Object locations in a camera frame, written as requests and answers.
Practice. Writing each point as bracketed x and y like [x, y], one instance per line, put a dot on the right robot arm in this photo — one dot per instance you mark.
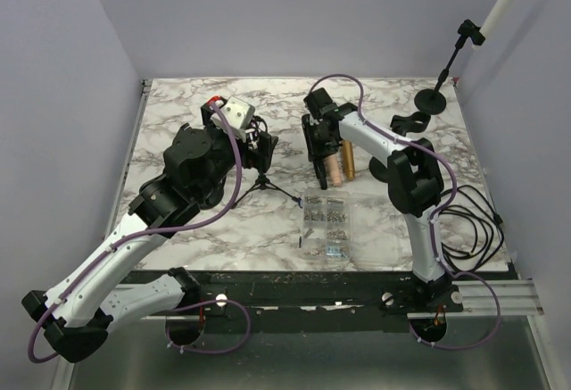
[413, 177]

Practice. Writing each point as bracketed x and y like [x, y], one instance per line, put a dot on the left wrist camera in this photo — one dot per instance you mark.
[238, 114]

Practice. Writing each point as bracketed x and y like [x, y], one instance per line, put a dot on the clear plastic screw box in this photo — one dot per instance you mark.
[361, 229]

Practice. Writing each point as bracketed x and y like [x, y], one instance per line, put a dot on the black microphone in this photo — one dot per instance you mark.
[321, 172]

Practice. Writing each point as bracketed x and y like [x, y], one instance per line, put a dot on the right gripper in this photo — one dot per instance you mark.
[315, 148]

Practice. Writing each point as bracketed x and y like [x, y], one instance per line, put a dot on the gold microphone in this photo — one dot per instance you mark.
[348, 160]

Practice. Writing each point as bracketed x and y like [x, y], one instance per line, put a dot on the black tripod mic stand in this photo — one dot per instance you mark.
[263, 180]

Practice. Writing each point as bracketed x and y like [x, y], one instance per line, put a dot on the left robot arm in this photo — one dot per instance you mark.
[74, 318]

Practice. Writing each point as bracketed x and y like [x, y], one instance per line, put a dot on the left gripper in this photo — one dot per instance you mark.
[266, 145]

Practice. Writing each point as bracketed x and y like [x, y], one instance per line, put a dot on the aluminium mounting rail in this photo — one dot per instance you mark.
[386, 294]

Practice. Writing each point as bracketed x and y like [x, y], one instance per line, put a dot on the pink microphone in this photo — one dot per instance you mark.
[333, 170]

